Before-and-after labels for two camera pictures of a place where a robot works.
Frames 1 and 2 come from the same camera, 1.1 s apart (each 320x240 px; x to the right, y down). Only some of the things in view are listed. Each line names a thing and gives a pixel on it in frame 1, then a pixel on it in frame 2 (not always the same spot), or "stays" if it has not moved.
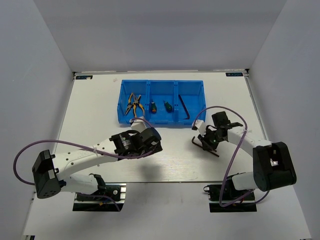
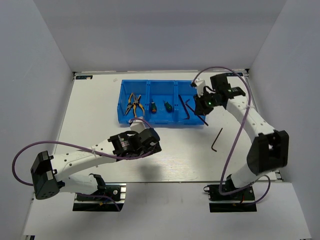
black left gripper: [156, 148] stays
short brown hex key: [205, 149] -> [194, 111]
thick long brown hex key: [185, 106] stays
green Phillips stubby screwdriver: [153, 106] stays
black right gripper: [204, 141] -> [200, 109]
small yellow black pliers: [129, 105] stays
